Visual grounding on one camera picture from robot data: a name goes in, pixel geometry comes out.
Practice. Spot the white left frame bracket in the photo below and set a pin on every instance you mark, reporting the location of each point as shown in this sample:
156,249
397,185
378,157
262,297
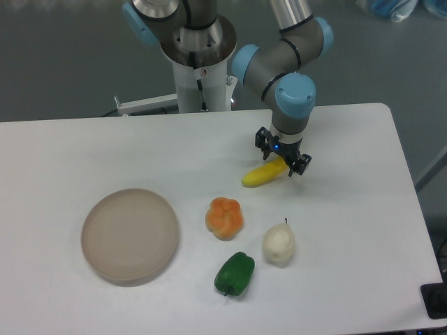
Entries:
147,106

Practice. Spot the yellow banana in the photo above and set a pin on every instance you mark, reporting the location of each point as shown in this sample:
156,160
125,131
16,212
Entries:
264,174

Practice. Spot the orange swirl bread roll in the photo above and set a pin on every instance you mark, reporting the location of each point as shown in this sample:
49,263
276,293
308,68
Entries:
224,218

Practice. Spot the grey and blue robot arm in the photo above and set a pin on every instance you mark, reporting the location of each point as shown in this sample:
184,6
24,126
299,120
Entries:
272,74

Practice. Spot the beige round plate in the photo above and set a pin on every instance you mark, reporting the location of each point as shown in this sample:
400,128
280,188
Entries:
130,237

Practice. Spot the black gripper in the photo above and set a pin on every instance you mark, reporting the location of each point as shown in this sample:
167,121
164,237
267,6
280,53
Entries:
290,152

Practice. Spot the white pear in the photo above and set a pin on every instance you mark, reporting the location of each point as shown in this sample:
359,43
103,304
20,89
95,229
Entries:
279,243

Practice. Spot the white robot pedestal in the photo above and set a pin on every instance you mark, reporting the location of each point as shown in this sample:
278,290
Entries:
200,66

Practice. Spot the black device at table edge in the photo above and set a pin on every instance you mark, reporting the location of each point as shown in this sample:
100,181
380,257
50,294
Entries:
434,297

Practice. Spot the green bell pepper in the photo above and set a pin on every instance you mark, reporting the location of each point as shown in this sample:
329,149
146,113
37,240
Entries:
235,274

